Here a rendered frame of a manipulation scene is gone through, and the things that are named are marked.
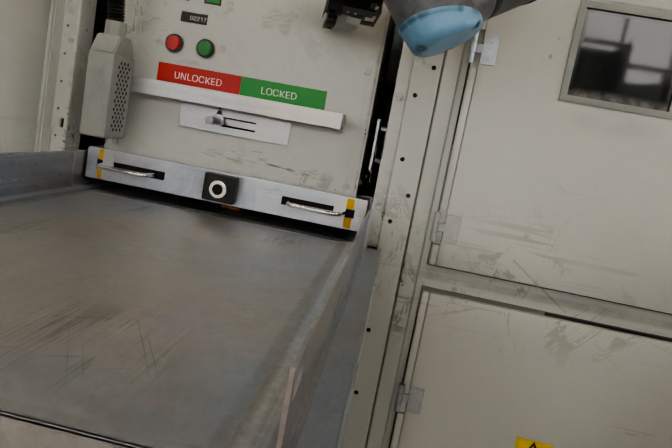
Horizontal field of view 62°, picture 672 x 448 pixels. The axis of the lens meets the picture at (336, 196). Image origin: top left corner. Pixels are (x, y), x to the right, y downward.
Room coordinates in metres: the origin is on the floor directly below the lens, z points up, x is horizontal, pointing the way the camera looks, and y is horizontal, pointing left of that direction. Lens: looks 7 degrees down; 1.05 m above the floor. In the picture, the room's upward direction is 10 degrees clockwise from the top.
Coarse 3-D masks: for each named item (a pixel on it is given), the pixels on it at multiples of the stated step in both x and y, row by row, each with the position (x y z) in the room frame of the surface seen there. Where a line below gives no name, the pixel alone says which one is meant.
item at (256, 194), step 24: (96, 168) 1.05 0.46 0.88; (120, 168) 1.05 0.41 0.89; (144, 168) 1.04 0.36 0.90; (168, 168) 1.04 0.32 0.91; (192, 168) 1.03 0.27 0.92; (168, 192) 1.04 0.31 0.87; (192, 192) 1.03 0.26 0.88; (240, 192) 1.02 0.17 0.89; (264, 192) 1.02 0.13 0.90; (288, 192) 1.01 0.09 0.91; (312, 192) 1.01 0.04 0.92; (288, 216) 1.01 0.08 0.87; (312, 216) 1.01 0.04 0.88; (360, 216) 1.00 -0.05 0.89
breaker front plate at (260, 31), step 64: (128, 0) 1.06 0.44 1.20; (192, 0) 1.05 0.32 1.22; (256, 0) 1.04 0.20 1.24; (320, 0) 1.03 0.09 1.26; (192, 64) 1.05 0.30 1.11; (256, 64) 1.04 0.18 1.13; (320, 64) 1.02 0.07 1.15; (128, 128) 1.06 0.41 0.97; (192, 128) 1.05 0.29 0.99; (256, 128) 1.03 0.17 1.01; (320, 128) 1.02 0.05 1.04
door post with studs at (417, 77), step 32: (416, 64) 0.97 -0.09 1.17; (416, 96) 0.97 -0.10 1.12; (416, 128) 0.97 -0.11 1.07; (384, 160) 0.97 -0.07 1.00; (416, 160) 0.96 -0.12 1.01; (384, 192) 0.97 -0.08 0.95; (384, 224) 0.97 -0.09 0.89; (384, 256) 0.97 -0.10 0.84; (384, 288) 0.97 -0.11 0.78; (384, 320) 0.96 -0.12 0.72; (352, 416) 0.97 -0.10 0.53
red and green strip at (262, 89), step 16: (160, 64) 1.05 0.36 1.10; (176, 80) 1.05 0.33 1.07; (192, 80) 1.05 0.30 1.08; (208, 80) 1.04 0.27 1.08; (224, 80) 1.04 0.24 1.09; (240, 80) 1.04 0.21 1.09; (256, 80) 1.03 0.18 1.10; (256, 96) 1.03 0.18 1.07; (272, 96) 1.03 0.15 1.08; (288, 96) 1.03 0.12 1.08; (304, 96) 1.02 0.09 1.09; (320, 96) 1.02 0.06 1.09
